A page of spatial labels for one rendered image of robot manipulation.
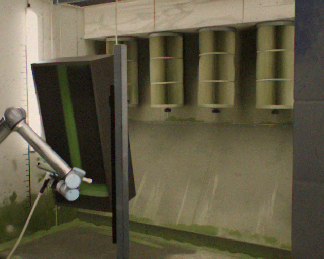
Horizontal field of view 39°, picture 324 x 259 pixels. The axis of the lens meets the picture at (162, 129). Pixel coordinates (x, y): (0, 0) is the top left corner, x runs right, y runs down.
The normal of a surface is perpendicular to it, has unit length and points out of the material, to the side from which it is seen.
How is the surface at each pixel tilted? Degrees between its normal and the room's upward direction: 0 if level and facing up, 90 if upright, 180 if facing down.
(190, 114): 90
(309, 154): 90
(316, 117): 90
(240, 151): 57
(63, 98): 90
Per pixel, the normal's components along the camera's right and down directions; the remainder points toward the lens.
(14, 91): 0.83, 0.04
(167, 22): -0.56, 0.07
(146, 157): -0.47, -0.49
